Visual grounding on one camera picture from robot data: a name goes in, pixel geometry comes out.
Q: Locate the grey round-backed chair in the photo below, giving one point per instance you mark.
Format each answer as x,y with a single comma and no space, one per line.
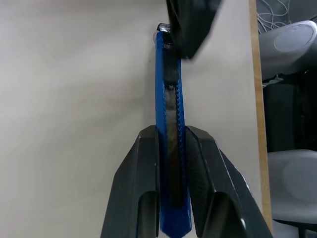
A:
294,183
289,47

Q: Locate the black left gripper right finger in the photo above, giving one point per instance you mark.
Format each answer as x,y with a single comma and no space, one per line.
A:
213,178

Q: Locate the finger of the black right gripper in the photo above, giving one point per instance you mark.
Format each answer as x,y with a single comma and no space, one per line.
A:
190,24

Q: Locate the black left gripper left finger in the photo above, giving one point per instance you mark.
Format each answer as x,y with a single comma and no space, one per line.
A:
133,173

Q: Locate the blue pen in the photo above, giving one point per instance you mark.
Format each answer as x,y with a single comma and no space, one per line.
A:
159,99

